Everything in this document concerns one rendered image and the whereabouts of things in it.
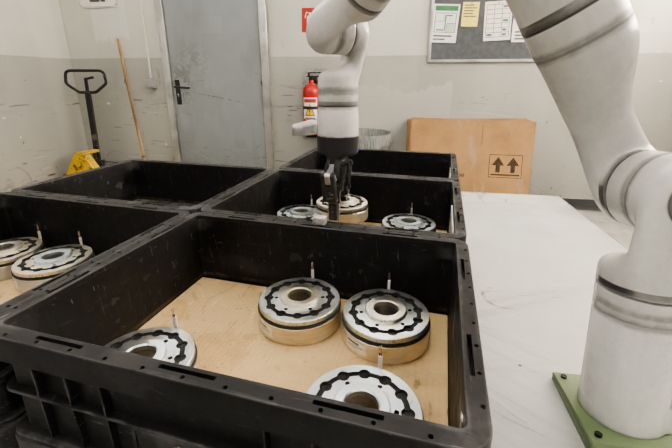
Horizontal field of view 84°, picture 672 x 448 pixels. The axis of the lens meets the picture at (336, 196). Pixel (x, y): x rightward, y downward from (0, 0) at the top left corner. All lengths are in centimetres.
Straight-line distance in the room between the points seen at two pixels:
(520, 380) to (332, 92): 53
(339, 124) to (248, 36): 321
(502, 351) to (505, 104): 307
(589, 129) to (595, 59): 9
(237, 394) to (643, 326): 44
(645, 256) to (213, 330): 49
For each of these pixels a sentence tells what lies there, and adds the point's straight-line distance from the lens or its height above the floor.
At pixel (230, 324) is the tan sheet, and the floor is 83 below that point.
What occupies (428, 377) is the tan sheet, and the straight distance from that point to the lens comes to 44.
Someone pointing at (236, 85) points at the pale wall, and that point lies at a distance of 386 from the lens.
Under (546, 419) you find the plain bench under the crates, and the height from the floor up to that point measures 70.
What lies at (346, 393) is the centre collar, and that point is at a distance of 36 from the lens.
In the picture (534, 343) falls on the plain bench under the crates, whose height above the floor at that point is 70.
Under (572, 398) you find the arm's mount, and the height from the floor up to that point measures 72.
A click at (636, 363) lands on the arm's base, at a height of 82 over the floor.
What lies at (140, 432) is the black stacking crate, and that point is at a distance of 37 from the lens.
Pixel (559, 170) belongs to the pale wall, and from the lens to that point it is 387.
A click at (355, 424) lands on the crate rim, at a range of 26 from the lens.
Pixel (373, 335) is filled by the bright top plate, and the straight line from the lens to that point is 43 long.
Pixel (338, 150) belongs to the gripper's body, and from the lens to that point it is 65.
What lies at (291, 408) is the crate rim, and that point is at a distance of 27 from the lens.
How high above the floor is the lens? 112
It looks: 17 degrees down
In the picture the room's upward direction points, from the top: straight up
